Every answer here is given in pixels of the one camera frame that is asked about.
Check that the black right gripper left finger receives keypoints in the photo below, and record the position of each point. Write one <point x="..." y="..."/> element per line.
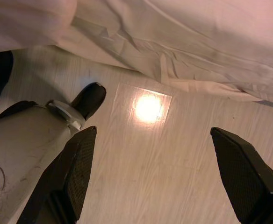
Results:
<point x="64" y="182"/>

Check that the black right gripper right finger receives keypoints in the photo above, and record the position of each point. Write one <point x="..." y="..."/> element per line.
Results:
<point x="248" y="182"/>

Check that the silver robot right leg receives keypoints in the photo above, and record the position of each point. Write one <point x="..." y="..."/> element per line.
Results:
<point x="22" y="140"/>

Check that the cream sheeted bed mattress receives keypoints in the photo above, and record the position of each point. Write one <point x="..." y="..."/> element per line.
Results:
<point x="197" y="35"/>

